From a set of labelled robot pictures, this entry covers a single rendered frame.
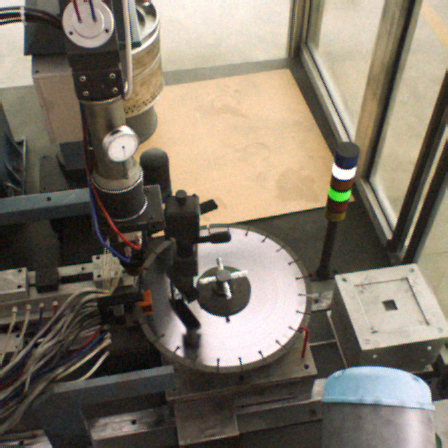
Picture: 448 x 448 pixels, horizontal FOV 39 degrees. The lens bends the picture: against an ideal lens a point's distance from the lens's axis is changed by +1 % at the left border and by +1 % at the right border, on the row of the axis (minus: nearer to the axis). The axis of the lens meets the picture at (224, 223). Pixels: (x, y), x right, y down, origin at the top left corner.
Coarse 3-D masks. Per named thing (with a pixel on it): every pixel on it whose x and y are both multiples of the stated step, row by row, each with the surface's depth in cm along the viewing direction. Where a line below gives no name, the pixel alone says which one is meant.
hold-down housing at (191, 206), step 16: (176, 192) 99; (176, 208) 100; (192, 208) 100; (176, 224) 101; (192, 224) 101; (176, 240) 107; (176, 256) 109; (192, 256) 109; (176, 272) 111; (192, 272) 112
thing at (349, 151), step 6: (342, 144) 123; (348, 144) 123; (354, 144) 123; (336, 150) 122; (342, 150) 122; (348, 150) 122; (354, 150) 122; (336, 156) 123; (342, 156) 121; (348, 156) 121; (354, 156) 121; (336, 162) 124; (342, 162) 122; (348, 162) 122; (354, 162) 122; (348, 168) 123
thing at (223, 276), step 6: (216, 258) 125; (222, 270) 123; (216, 276) 122; (222, 276) 122; (228, 276) 122; (234, 276) 122; (240, 276) 123; (204, 282) 122; (216, 282) 123; (222, 282) 121; (228, 282) 122; (222, 288) 123; (228, 288) 121; (228, 294) 119
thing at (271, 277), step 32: (160, 256) 132; (224, 256) 132; (256, 256) 132; (288, 256) 132; (160, 288) 126; (256, 288) 126; (288, 288) 126; (160, 320) 122; (192, 320) 122; (224, 320) 122; (256, 320) 122; (288, 320) 122; (192, 352) 117; (224, 352) 117; (256, 352) 117
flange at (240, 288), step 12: (204, 276) 127; (204, 288) 125; (216, 288) 123; (240, 288) 125; (204, 300) 123; (216, 300) 123; (228, 300) 123; (240, 300) 123; (216, 312) 122; (228, 312) 122
